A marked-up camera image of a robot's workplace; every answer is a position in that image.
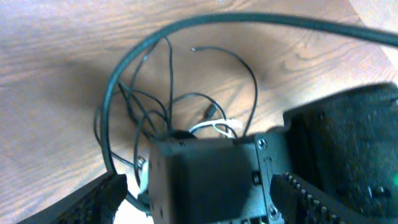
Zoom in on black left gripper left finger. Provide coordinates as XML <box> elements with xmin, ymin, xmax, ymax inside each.
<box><xmin>21</xmin><ymin>172</ymin><xmax>127</xmax><ymax>224</ymax></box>

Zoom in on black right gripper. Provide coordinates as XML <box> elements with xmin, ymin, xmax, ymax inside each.
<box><xmin>149</xmin><ymin>132</ymin><xmax>292</xmax><ymax>223</ymax></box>

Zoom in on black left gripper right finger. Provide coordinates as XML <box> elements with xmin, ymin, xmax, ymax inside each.
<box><xmin>270</xmin><ymin>173</ymin><xmax>382</xmax><ymax>224</ymax></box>

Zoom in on white USB cable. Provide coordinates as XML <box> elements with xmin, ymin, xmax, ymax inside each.
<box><xmin>138</xmin><ymin>118</ymin><xmax>243</xmax><ymax>195</ymax></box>

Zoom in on black USB cable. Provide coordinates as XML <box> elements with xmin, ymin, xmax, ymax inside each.
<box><xmin>93</xmin><ymin>35</ymin><xmax>229</xmax><ymax>187</ymax></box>

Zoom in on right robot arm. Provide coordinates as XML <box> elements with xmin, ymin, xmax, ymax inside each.
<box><xmin>148</xmin><ymin>83</ymin><xmax>397</xmax><ymax>223</ymax></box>

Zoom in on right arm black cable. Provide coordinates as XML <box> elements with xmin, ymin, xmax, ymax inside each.
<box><xmin>99</xmin><ymin>12</ymin><xmax>398</xmax><ymax>215</ymax></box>

